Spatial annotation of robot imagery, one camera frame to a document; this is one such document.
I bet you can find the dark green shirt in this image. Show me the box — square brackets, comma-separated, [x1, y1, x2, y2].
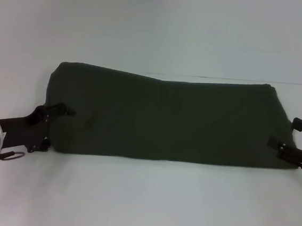
[40, 59, 302, 176]

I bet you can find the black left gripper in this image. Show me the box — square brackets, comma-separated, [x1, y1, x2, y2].
[0, 96, 77, 157]

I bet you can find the left arm connector cable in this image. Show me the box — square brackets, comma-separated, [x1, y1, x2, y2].
[0, 148, 26, 171]

